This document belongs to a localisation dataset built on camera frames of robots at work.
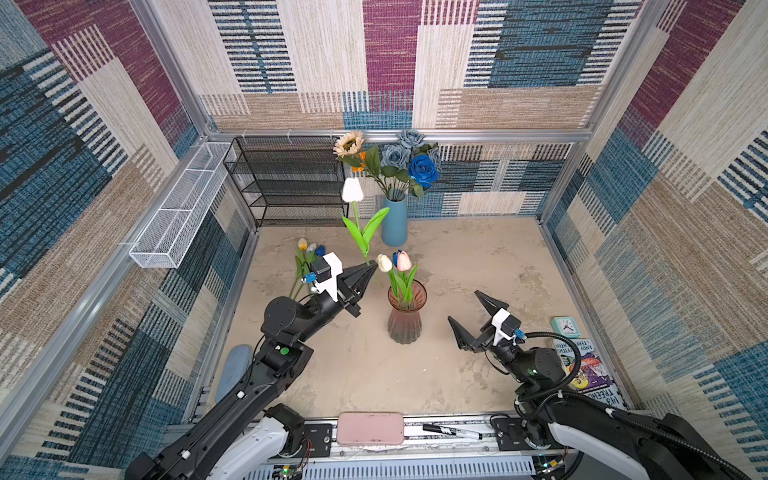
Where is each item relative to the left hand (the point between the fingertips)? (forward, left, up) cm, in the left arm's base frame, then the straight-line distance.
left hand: (375, 262), depth 60 cm
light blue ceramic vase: (+38, -6, -28) cm, 47 cm away
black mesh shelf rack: (+54, +32, -22) cm, 66 cm away
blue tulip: (+9, -4, -10) cm, 14 cm away
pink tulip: (+7, -6, -10) cm, 13 cm away
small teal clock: (+3, -55, -36) cm, 66 cm away
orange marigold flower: (+40, +5, -7) cm, 41 cm away
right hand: (-1, -20, -17) cm, 26 cm away
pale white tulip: (+34, +24, -36) cm, 55 cm away
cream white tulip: (+6, -2, -9) cm, 11 cm away
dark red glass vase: (+5, -7, -38) cm, 39 cm away
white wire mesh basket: (+12, +49, -6) cm, 51 cm away
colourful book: (-12, -57, -36) cm, 68 cm away
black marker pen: (-24, -22, -39) cm, 51 cm away
